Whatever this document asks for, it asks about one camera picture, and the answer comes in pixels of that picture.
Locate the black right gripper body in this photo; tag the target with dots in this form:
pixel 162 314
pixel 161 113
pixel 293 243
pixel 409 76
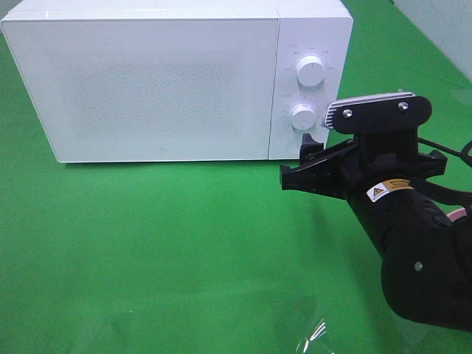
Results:
pixel 348 167

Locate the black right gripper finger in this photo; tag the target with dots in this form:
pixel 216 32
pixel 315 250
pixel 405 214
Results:
pixel 309 148
pixel 296 178

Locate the pink round plate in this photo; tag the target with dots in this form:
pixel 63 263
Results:
pixel 457 214

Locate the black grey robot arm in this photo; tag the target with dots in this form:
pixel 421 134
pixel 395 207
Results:
pixel 421 230

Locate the lower white microwave knob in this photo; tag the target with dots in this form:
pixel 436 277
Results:
pixel 303 117

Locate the white microwave knob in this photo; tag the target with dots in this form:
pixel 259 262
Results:
pixel 310 70
pixel 303 117

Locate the upper white microwave knob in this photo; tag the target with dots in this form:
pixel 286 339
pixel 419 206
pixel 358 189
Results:
pixel 310 70

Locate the clear tape patch near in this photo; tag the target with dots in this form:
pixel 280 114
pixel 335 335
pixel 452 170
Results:
pixel 299 326

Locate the white microwave oven body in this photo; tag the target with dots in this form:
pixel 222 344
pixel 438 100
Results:
pixel 320 28

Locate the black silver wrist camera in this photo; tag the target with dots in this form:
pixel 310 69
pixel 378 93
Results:
pixel 378 113

